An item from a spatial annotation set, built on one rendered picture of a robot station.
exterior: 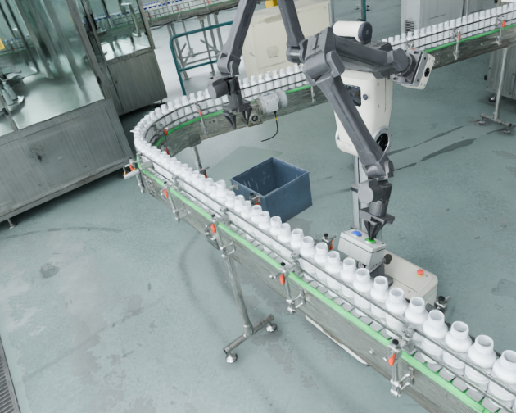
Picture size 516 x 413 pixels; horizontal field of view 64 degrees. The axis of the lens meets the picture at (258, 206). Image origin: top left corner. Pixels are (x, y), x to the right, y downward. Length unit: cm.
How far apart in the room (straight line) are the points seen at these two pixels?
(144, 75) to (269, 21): 227
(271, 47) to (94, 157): 260
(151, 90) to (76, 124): 252
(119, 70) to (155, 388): 502
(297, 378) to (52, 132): 333
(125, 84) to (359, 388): 553
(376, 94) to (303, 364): 151
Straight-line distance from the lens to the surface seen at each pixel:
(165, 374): 267
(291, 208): 222
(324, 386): 241
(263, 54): 562
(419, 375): 131
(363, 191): 132
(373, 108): 178
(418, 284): 252
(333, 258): 132
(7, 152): 456
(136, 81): 681
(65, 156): 467
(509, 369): 114
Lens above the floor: 204
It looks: 33 degrees down
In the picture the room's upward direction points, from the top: 12 degrees counter-clockwise
